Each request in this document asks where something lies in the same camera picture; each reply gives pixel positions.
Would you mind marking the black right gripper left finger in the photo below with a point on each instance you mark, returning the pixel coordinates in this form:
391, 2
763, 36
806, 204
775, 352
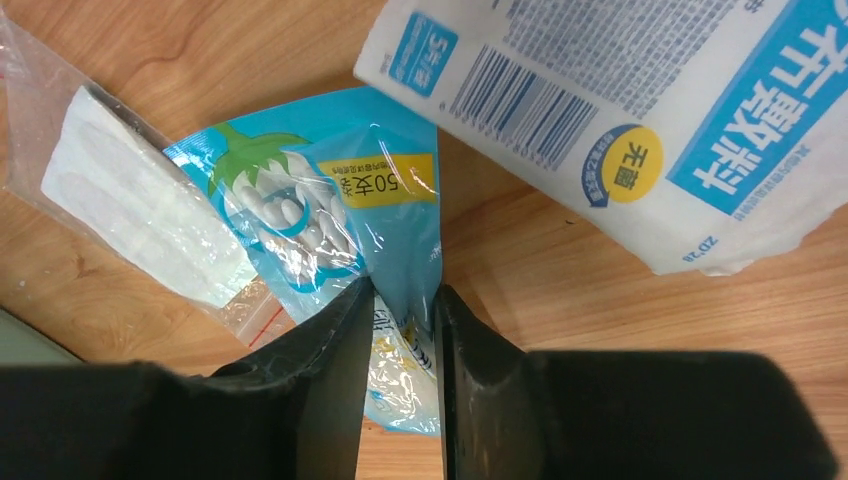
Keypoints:
292, 409

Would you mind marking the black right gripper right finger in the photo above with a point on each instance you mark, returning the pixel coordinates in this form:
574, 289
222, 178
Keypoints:
507, 413

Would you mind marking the blue mask package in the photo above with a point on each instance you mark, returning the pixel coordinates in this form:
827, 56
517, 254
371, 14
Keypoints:
328, 189

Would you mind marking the mint green medicine kit case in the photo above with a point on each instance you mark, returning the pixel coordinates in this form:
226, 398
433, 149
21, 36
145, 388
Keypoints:
22, 345

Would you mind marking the white gauze packet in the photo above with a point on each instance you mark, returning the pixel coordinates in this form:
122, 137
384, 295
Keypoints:
80, 155

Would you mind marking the white blue cotton packet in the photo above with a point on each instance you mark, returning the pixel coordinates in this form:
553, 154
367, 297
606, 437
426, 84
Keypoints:
699, 135

